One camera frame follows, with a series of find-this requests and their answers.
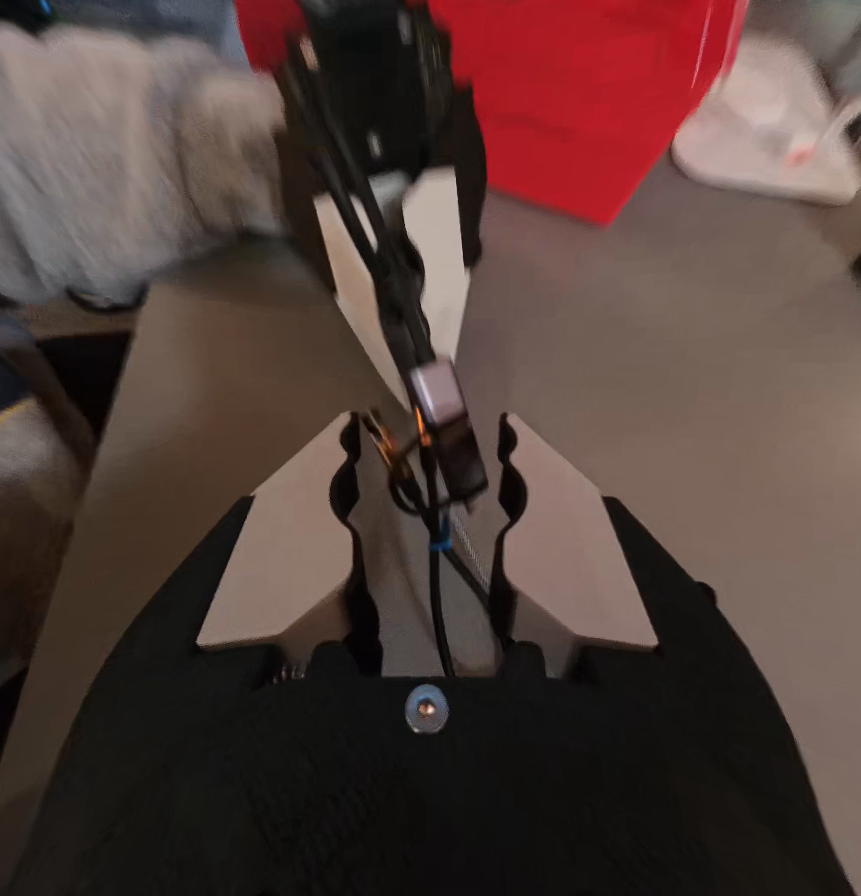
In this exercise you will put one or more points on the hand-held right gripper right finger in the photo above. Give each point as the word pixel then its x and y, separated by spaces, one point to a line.
pixel 570 560

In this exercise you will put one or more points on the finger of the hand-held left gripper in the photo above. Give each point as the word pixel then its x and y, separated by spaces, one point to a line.
pixel 353 287
pixel 441 245

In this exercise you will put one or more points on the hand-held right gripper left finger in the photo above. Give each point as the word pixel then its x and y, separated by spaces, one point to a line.
pixel 283 560

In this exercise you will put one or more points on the red plastic box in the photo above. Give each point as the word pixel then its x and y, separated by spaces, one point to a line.
pixel 577 105

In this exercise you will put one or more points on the person's left forearm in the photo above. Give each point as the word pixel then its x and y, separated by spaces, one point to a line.
pixel 88 154

